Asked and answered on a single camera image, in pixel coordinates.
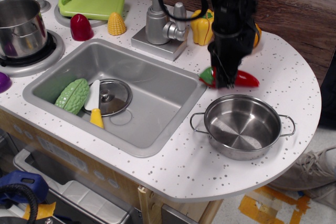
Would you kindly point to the red toy chili pepper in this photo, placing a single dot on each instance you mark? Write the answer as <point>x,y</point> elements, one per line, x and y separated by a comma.
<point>243,79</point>

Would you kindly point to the grey toy sink basin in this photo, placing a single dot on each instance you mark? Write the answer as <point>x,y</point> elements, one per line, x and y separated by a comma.
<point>162,95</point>

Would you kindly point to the shallow steel pan with handles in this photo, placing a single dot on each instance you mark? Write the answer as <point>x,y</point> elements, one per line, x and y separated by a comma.
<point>242,127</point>

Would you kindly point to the green toy bitter gourd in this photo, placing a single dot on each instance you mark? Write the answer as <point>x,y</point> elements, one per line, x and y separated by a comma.
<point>73,97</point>

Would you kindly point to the white toy knife yellow handle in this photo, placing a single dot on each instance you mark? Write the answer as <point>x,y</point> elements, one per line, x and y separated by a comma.
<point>92,104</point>

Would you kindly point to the orange toy fruit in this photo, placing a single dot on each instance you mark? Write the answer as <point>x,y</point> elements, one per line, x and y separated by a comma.
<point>258,34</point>

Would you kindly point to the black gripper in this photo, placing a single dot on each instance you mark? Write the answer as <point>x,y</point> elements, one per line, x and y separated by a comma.
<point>227,51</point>

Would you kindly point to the grey toy faucet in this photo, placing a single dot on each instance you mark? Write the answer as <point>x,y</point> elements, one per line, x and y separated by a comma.
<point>161,36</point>

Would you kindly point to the grey stove knob small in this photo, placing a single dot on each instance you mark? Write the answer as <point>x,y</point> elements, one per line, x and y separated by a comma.
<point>44,5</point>

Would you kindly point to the blue clamp handle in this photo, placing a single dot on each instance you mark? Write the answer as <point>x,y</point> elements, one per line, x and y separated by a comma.
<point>18,185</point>

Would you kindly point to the purple toy eggplant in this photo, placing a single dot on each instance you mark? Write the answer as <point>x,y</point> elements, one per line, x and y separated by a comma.
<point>5,82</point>

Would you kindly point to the grey sneaker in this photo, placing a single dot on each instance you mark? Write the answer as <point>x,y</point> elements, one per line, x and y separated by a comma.
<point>313,173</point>

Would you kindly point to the yellow toy corn piece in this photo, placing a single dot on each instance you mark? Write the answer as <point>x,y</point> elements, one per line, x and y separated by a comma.
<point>116,25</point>

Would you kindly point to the grey stove burner front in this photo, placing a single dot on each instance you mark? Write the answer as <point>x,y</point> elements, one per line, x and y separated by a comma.
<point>42,65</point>

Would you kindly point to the tall steel pot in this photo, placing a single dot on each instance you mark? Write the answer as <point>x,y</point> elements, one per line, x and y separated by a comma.
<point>23,32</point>

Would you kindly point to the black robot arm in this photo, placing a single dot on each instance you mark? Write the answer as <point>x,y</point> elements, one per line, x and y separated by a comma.
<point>230,15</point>

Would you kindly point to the wooden toy kitchen cabinet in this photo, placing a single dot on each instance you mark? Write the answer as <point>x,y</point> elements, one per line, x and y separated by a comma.
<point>74,174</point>

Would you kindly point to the dark red toy vegetable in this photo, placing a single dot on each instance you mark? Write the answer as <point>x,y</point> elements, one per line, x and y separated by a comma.
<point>80,28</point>

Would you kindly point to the green toy cutting board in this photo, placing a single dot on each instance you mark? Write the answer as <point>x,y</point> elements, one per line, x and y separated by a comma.
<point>91,9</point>

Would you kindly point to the yellow toy bell pepper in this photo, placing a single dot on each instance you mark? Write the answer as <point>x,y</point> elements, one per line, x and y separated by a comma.
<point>202,28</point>

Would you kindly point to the grey round burner plate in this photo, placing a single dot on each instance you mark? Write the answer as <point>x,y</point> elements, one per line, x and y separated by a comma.
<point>65,21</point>

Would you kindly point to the steel and glass pot lid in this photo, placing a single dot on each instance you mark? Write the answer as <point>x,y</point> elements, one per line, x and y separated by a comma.
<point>115,96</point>

